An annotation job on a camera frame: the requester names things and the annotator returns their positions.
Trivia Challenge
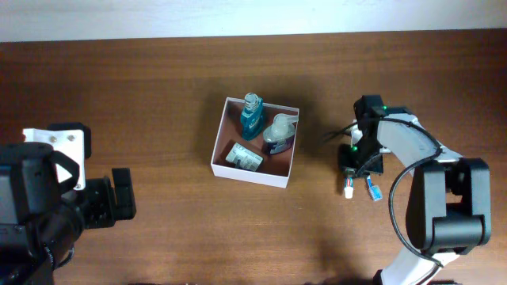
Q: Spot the teal mouthwash bottle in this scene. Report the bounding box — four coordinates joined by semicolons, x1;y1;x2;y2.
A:
240;93;264;141

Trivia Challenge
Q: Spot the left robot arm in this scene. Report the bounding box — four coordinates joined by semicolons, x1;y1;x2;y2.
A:
1;123;136;284

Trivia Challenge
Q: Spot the blue white toothbrush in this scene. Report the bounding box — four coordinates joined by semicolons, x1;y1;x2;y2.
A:
366;176;383;202

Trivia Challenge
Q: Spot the white open cardboard box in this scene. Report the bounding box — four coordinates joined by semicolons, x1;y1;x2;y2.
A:
210;97;296;188

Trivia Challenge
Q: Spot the teal toothpaste tube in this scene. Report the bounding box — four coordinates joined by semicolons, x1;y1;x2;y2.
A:
343;177;354;199

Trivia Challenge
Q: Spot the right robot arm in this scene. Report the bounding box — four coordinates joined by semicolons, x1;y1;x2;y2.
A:
338;95;492;285

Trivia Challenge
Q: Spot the green white soap bar box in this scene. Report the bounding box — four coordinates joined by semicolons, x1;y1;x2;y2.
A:
226;142;263;172

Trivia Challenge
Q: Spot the dark blue pump soap bottle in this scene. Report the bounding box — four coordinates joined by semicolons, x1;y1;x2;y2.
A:
261;113;299;155

